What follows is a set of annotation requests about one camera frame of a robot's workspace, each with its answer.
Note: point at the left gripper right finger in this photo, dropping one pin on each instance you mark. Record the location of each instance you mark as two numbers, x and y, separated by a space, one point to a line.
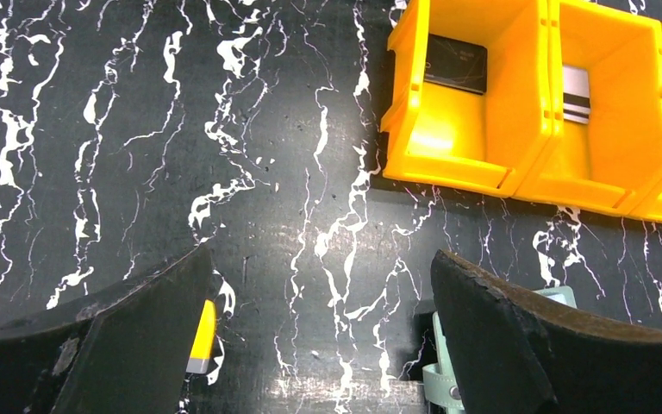
515 351

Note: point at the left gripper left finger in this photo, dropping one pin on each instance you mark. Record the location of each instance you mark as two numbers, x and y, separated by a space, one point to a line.
123 349

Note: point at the green card holder wallet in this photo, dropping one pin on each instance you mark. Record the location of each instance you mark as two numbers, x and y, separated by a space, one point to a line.
438 379

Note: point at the yellow three-compartment bin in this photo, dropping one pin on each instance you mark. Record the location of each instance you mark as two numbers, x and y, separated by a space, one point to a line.
513 141

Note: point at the black VIP card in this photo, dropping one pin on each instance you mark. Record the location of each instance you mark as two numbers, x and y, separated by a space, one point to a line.
456 64

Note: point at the small yellow tape measure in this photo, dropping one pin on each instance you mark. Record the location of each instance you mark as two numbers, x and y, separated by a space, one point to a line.
201 349

